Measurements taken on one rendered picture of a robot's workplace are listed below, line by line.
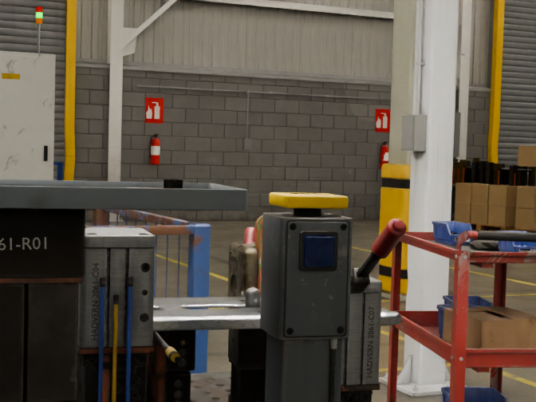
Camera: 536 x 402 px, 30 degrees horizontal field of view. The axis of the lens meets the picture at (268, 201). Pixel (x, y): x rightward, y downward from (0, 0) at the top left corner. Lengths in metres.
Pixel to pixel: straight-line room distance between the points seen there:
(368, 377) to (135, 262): 0.29
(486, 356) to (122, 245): 2.32
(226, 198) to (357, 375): 0.35
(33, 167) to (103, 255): 8.30
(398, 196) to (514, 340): 5.00
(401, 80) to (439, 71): 3.27
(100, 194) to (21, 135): 8.46
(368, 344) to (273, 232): 0.25
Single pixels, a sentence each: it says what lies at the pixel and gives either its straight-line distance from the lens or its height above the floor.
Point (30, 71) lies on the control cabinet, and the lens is 9.33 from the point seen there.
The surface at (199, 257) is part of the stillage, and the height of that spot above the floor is 0.84.
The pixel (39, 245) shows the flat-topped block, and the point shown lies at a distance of 0.86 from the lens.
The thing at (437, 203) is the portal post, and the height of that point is 0.95.
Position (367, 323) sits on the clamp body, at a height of 1.01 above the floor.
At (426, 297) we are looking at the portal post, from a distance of 5.12.
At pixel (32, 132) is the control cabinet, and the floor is 1.29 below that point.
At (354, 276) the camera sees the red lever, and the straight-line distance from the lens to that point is 1.08.
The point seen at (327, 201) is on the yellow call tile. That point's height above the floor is 1.16.
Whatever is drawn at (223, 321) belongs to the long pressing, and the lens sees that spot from 1.18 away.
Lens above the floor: 1.20
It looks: 3 degrees down
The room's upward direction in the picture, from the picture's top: 2 degrees clockwise
